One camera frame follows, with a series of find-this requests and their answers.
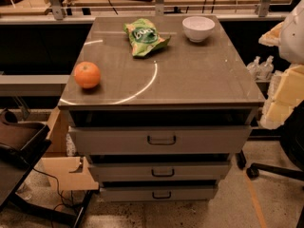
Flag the dark side table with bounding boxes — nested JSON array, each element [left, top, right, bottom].
[[0, 108, 93, 228]]

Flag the black floor cable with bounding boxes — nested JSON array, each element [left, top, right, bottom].
[[32, 167, 84, 228]]

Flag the clear plastic bottle right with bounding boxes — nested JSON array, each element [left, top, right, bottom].
[[257, 55, 274, 80]]

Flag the black office chair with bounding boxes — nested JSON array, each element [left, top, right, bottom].
[[236, 100, 304, 228]]

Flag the grey drawer cabinet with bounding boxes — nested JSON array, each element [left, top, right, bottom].
[[58, 16, 264, 191]]

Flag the clear plastic bottle left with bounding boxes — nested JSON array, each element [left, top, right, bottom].
[[246, 56, 260, 79]]

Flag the white ceramic bowl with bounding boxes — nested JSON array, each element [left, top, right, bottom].
[[182, 16, 215, 43]]

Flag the orange fruit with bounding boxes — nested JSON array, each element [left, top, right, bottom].
[[74, 62, 101, 89]]

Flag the green chip bag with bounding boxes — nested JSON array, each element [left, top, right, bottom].
[[123, 18, 171, 57]]

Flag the top grey drawer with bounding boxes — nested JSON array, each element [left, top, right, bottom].
[[69, 125, 251, 155]]

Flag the grey drawer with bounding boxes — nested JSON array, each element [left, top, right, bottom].
[[88, 161, 231, 182], [100, 185, 218, 202], [69, 125, 251, 155]]

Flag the middle grey drawer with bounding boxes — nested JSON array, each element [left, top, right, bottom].
[[88, 161, 231, 182]]

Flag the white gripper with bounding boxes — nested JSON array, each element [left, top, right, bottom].
[[258, 0, 304, 129]]

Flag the clear plastic bottle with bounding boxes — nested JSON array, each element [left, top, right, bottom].
[[246, 56, 260, 79], [257, 55, 274, 80]]

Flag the bottom grey drawer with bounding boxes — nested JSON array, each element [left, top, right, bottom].
[[100, 185, 218, 202]]

